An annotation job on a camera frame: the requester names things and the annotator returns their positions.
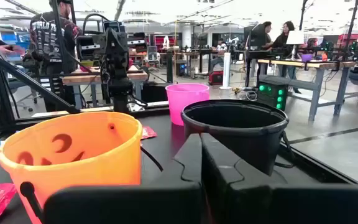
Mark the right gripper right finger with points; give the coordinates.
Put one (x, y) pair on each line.
(259, 205)

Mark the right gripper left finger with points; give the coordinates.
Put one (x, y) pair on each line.
(135, 205)

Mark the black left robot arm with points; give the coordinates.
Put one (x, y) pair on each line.
(121, 93)

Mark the wooden workbench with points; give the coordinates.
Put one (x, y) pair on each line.
(82, 79)

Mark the black plastic bucket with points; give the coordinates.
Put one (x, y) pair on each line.
(244, 140)

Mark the person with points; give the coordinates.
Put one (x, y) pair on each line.
(267, 34)
(47, 40)
(283, 40)
(221, 48)

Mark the orange pumpkin bucket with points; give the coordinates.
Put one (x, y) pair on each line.
(73, 168)

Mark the pink plastic bucket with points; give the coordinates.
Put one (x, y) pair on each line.
(182, 99)

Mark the red box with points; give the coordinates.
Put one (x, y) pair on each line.
(215, 77)

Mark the person's hand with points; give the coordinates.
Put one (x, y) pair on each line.
(11, 49)

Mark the black box green lights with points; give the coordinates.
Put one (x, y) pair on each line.
(269, 96)

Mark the black monitor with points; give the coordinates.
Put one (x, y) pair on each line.
(255, 37)

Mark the wooden table grey legs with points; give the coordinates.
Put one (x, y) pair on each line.
(315, 65)

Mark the purple bowl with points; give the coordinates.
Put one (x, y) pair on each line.
(306, 58)

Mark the white sheet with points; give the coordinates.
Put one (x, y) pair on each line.
(294, 37)

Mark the black frame strut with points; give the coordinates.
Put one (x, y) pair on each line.
(36, 84)

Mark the white pedestal post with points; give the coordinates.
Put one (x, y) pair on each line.
(226, 70)

